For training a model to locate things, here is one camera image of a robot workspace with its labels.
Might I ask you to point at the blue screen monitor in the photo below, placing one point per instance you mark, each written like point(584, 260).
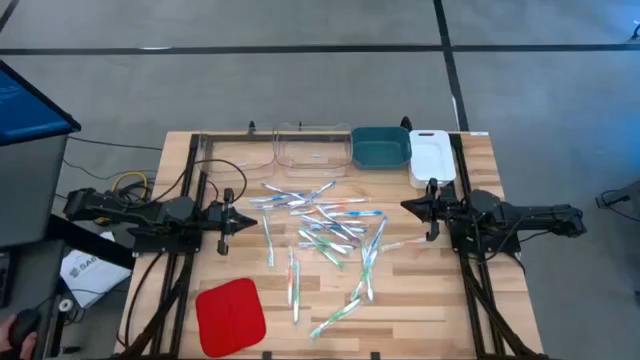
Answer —
point(25, 110)

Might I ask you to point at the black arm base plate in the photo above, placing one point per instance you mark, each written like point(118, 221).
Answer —
point(500, 242)
point(150, 245)

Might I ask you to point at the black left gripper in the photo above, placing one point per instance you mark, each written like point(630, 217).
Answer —
point(217, 217)

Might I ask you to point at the red cloth mat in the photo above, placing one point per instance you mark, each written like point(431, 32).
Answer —
point(230, 317)

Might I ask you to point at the white tape roll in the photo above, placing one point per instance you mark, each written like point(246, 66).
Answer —
point(65, 304)

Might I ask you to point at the clear plastic bin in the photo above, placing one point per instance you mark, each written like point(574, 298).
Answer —
point(300, 165)
point(235, 160)

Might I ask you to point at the teal plastic bin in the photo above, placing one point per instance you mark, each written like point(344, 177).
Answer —
point(380, 150)

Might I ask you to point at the white printed box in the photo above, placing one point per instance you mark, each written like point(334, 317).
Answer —
point(95, 277)

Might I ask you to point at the white plastic bin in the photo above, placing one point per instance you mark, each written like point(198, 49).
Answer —
point(432, 160)

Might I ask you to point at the person's hand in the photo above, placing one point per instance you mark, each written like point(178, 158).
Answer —
point(6, 337)

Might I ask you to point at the black computer mouse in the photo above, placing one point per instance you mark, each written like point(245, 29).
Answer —
point(27, 322)

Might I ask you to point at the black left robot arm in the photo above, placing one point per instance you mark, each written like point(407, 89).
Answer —
point(150, 212)

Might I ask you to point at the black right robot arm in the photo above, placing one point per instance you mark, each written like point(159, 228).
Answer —
point(525, 215)

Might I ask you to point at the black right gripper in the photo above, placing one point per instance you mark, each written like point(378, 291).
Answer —
point(442, 207)

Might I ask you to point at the green toothbrush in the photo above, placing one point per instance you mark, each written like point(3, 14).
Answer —
point(268, 240)
point(335, 318)
point(356, 292)
point(325, 252)
point(296, 295)
point(332, 244)

